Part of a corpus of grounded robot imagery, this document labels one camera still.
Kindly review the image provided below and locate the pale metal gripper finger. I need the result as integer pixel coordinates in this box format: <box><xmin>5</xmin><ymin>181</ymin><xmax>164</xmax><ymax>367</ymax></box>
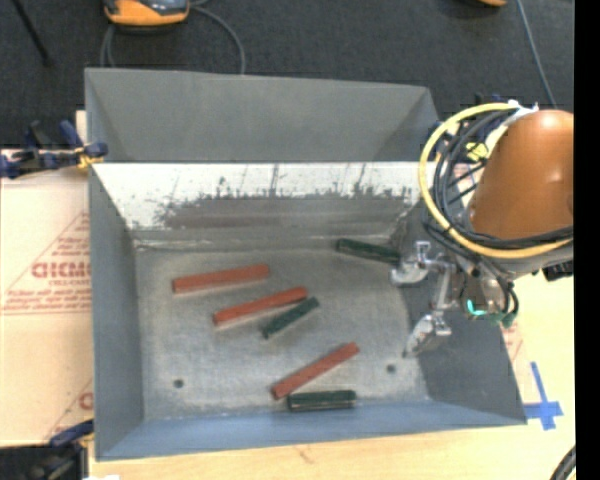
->
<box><xmin>402</xmin><ymin>313</ymin><xmax>454</xmax><ymax>359</ymax></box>
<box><xmin>389</xmin><ymin>241</ymin><xmax>439</xmax><ymax>287</ymax></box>

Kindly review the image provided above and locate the dark green flat block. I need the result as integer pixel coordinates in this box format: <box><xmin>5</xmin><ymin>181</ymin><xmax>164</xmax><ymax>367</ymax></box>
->
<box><xmin>335</xmin><ymin>237</ymin><xmax>402</xmax><ymax>265</ymax></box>
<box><xmin>259</xmin><ymin>296</ymin><xmax>322</xmax><ymax>341</ymax></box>
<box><xmin>286</xmin><ymin>389</ymin><xmax>358</xmax><ymax>414</ymax></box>

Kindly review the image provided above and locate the red-brown flat block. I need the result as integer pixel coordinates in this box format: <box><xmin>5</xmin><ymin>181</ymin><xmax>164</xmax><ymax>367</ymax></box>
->
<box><xmin>211</xmin><ymin>286</ymin><xmax>310</xmax><ymax>331</ymax></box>
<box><xmin>270</xmin><ymin>341</ymin><xmax>362</xmax><ymax>402</ymax></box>
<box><xmin>171</xmin><ymin>263</ymin><xmax>272</xmax><ymax>297</ymax></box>

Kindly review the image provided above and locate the grey metal bin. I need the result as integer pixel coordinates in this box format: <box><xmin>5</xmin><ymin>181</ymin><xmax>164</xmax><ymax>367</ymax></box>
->
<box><xmin>83</xmin><ymin>67</ymin><xmax>528</xmax><ymax>462</ymax></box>

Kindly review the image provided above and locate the brown cardboard board red print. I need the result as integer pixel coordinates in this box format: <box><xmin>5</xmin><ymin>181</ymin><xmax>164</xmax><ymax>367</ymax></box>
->
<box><xmin>0</xmin><ymin>147</ymin><xmax>96</xmax><ymax>450</ymax></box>

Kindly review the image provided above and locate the black cylinder on white bracket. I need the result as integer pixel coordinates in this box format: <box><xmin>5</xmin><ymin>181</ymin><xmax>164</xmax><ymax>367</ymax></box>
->
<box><xmin>542</xmin><ymin>259</ymin><xmax>575</xmax><ymax>283</ymax></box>

